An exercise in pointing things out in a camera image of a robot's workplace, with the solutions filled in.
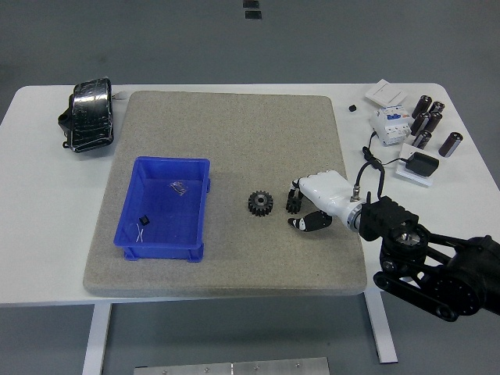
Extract small clear plastic bag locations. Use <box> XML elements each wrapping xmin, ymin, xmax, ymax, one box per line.
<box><xmin>168</xmin><ymin>180</ymin><xmax>189</xmax><ymax>198</ymax></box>

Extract white wall switch plate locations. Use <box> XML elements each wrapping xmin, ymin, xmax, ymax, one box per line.
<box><xmin>365</xmin><ymin>78</ymin><xmax>409</xmax><ymax>109</ymax></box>

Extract black power adapter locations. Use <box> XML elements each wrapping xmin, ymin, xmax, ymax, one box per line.
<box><xmin>405</xmin><ymin>152</ymin><xmax>441</xmax><ymax>177</ymax></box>

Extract black tape-wrapped device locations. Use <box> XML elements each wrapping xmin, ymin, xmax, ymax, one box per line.
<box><xmin>57</xmin><ymin>77</ymin><xmax>117</xmax><ymax>158</ymax></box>

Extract small black part white wires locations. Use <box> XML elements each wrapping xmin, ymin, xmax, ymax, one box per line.
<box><xmin>134</xmin><ymin>215</ymin><xmax>152</xmax><ymax>244</ymax></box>

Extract white table leg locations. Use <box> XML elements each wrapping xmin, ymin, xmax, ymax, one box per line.
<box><xmin>81</xmin><ymin>303</ymin><xmax>113</xmax><ymax>375</ymax></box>
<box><xmin>365</xmin><ymin>291</ymin><xmax>398</xmax><ymax>364</ymax></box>

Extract white circuit breaker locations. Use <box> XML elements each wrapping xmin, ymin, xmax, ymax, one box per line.
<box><xmin>370</xmin><ymin>104</ymin><xmax>413</xmax><ymax>148</ymax></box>

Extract white flat plate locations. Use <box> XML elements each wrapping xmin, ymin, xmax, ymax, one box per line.
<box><xmin>395</xmin><ymin>142</ymin><xmax>434</xmax><ymax>188</ymax></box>

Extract blue plastic box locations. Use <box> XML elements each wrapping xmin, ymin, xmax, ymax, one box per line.
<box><xmin>112</xmin><ymin>155</ymin><xmax>213</xmax><ymax>263</ymax></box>

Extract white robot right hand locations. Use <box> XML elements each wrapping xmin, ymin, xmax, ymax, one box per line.
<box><xmin>286</xmin><ymin>170</ymin><xmax>361</xmax><ymax>234</ymax></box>

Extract black adapter cord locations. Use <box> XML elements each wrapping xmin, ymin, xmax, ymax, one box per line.
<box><xmin>362</xmin><ymin>131</ymin><xmax>411</xmax><ymax>170</ymax></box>

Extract grey-brown mat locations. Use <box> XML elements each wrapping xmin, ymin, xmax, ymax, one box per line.
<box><xmin>82</xmin><ymin>90</ymin><xmax>368</xmax><ymax>298</ymax></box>

